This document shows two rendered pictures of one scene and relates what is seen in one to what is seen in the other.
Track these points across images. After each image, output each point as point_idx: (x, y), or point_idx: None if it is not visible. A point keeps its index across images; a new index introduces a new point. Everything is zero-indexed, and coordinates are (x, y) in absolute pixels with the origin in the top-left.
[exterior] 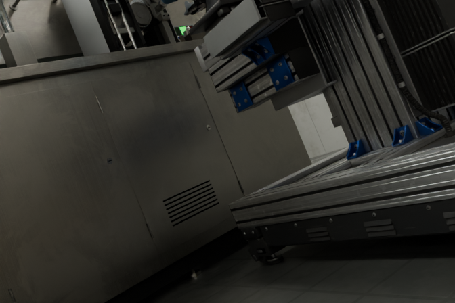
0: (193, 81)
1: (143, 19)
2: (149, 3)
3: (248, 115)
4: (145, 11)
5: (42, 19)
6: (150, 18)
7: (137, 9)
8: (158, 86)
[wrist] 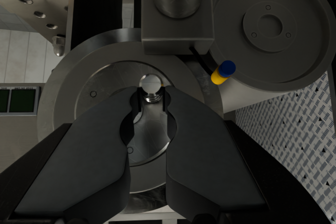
0: None
1: None
2: (192, 74)
3: None
4: (231, 39)
5: None
6: None
7: (284, 45)
8: None
